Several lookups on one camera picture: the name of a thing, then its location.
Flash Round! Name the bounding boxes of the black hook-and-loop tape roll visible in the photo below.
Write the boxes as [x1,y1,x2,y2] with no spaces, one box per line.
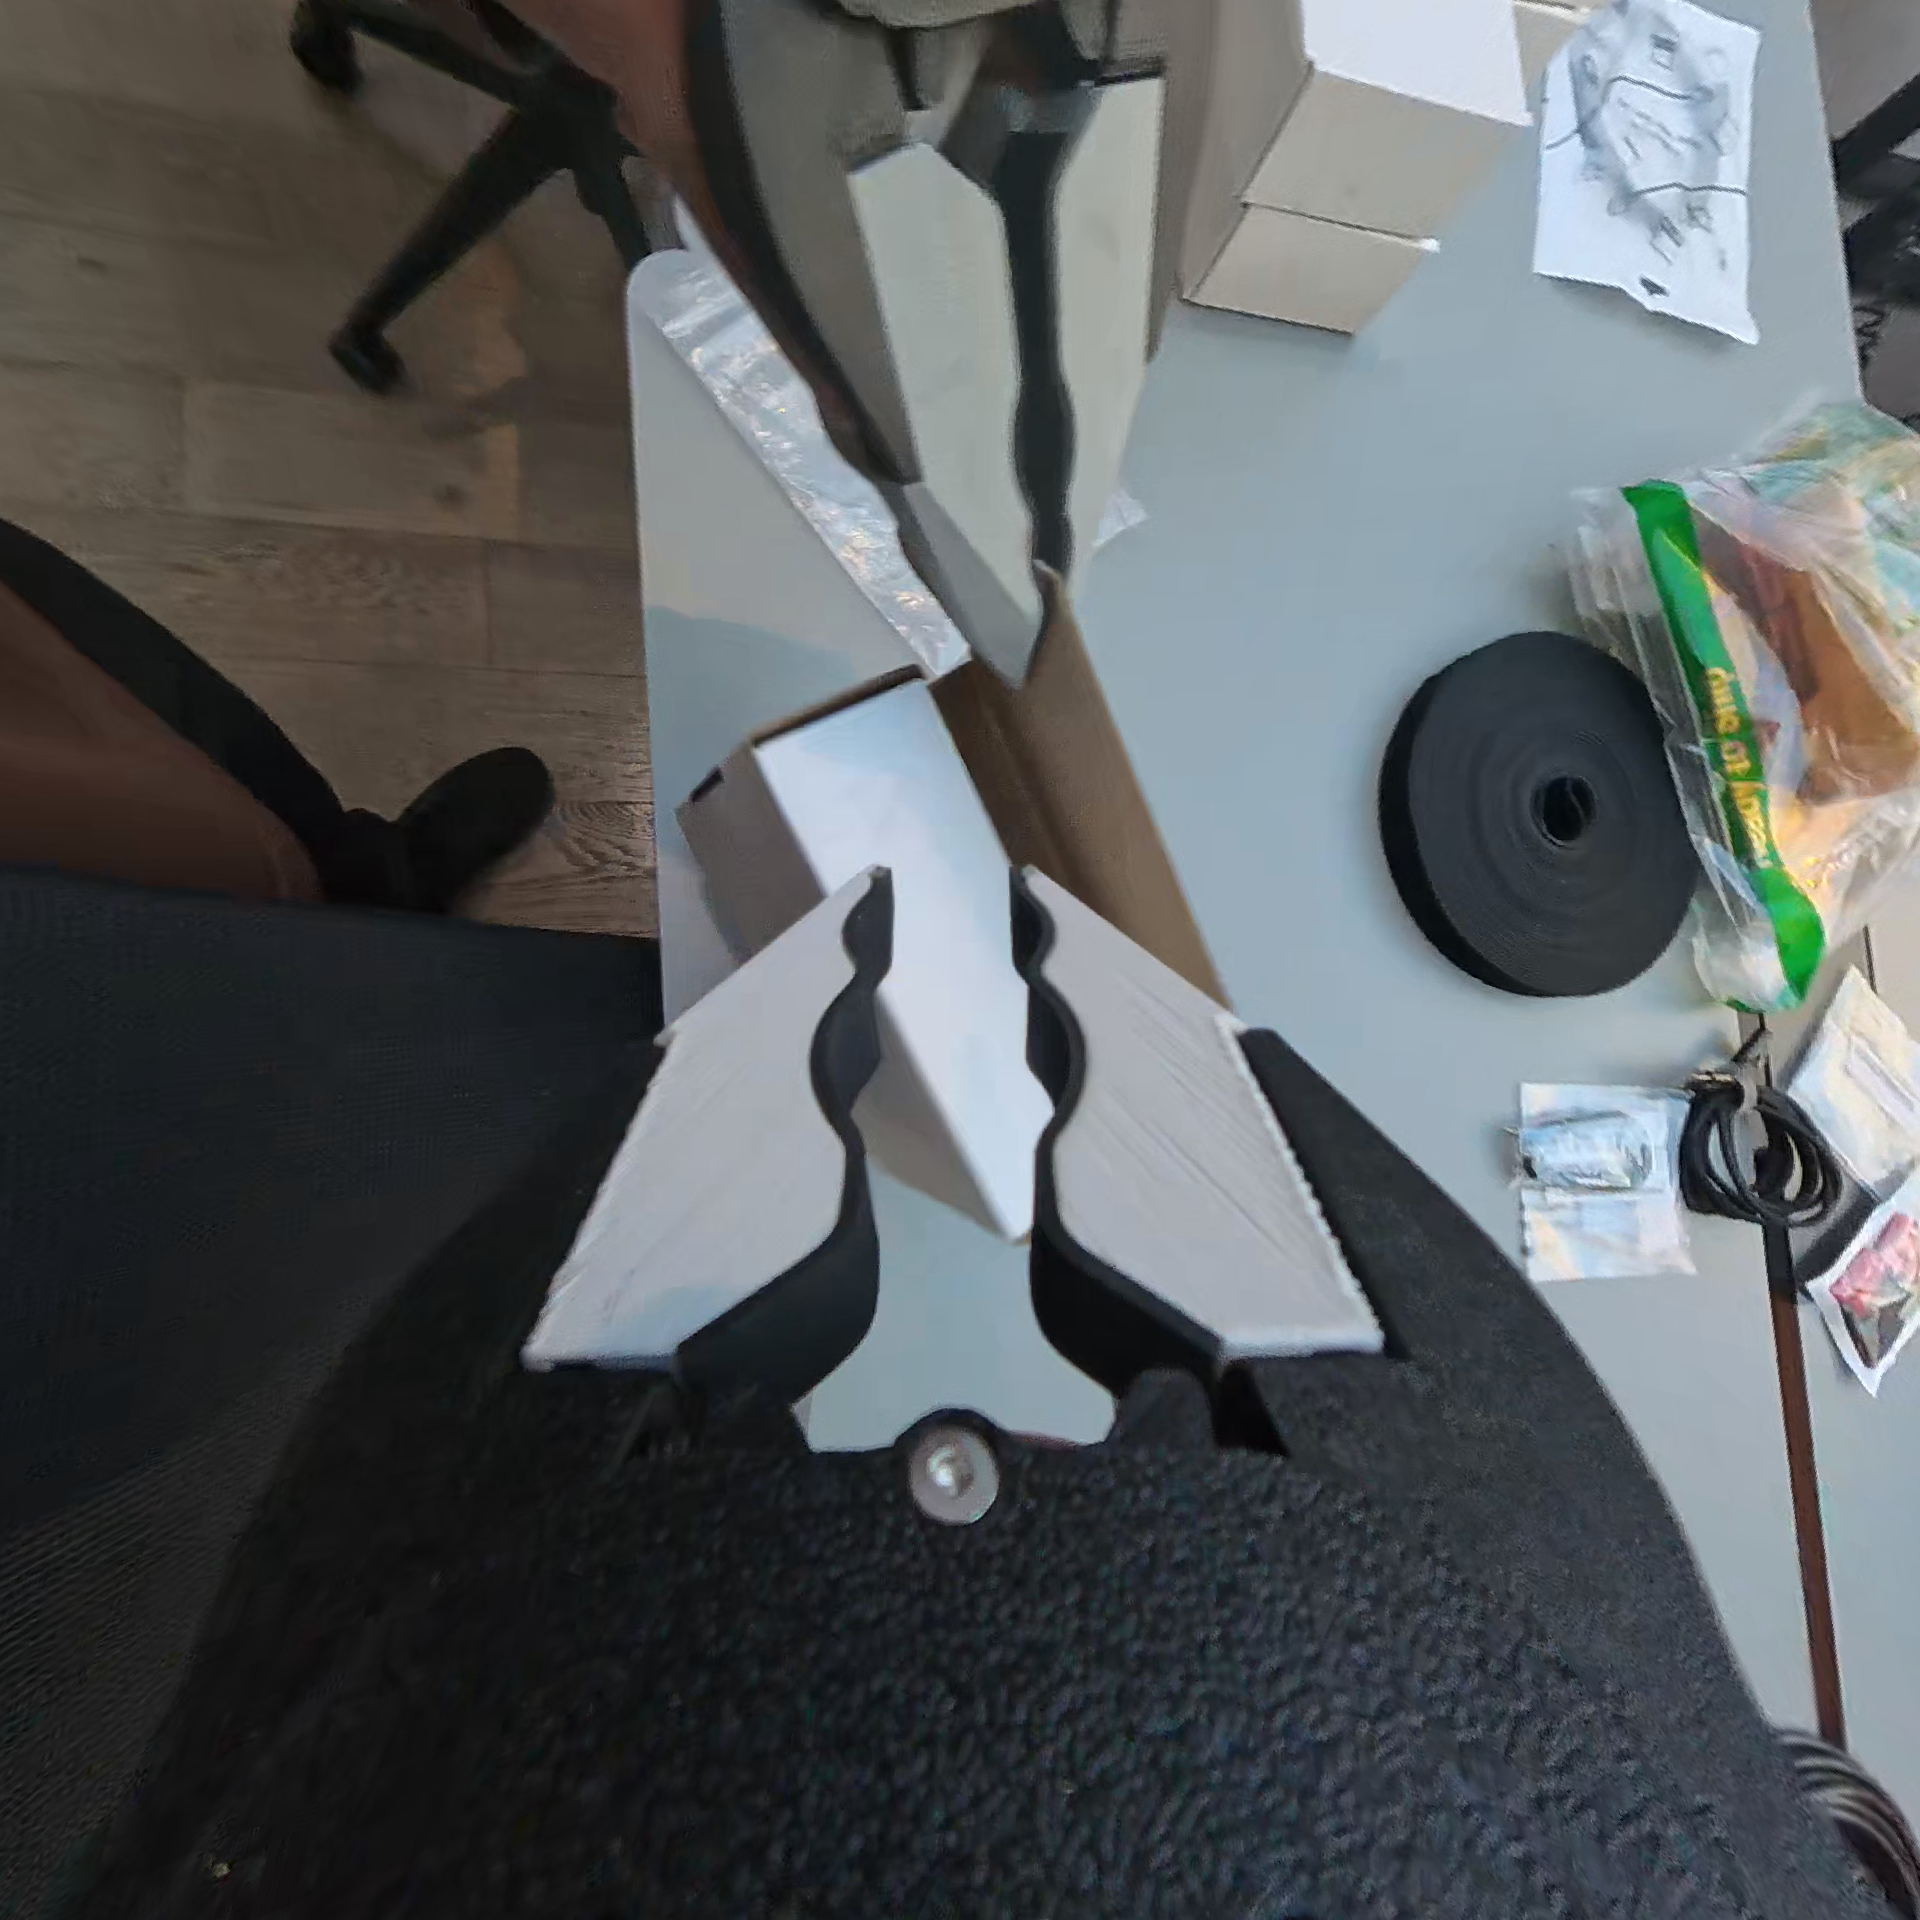
[1381,631,1709,1000]

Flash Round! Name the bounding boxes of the person's black shoe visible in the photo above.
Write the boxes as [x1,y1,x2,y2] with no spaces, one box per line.
[335,743,557,920]

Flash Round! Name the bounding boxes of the crinkled empty clear plastic bag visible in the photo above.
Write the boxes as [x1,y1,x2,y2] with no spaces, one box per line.
[636,260,1149,683]

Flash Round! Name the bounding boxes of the pile of white cardboard boxes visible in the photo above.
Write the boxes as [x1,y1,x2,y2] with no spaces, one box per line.
[1176,0,1578,336]

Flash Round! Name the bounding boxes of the small clear bag tiny parts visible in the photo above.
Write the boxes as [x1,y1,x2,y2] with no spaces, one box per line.
[1784,966,1920,1201]

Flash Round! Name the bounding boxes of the black office chair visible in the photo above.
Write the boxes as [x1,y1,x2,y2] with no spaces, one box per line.
[290,0,664,396]

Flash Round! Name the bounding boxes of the small clear bag metal parts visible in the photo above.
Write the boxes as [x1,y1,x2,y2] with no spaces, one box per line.
[1506,1082,1700,1284]

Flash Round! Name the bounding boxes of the clear bag with green strip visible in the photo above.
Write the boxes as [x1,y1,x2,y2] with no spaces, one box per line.
[1568,397,1920,1016]

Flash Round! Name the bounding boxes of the grey desk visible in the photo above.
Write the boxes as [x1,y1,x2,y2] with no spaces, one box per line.
[620,0,1920,1758]

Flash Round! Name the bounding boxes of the white sheet with line drawings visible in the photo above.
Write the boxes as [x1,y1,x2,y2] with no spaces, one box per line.
[1531,0,1763,346]

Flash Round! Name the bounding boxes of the small bag with red item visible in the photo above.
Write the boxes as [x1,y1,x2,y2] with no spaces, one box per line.
[1802,1170,1920,1402]

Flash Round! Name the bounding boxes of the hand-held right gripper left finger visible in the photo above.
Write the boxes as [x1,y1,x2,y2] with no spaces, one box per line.
[520,866,896,1410]

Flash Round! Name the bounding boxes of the coiled black cable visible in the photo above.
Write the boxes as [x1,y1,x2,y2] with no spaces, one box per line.
[1678,1052,1879,1231]

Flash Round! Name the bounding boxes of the small white cardboard box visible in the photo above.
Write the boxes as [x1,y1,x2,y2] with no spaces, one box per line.
[677,560,1235,1246]

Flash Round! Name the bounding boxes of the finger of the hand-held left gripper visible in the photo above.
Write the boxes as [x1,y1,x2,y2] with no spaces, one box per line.
[1032,75,1164,575]
[842,141,1048,693]

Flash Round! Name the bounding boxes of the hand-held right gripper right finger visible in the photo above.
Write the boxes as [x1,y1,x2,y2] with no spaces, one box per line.
[1008,866,1384,1424]

